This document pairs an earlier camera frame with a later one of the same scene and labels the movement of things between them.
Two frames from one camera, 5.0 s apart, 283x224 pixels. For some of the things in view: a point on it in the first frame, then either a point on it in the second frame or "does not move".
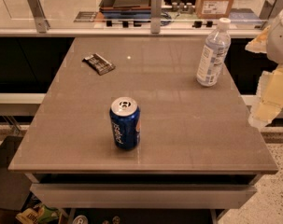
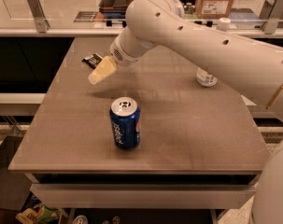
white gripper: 280,39 to 121,56
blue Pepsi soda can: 125,113 does not move
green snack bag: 38,214 does not move
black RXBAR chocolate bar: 98,63 does not move
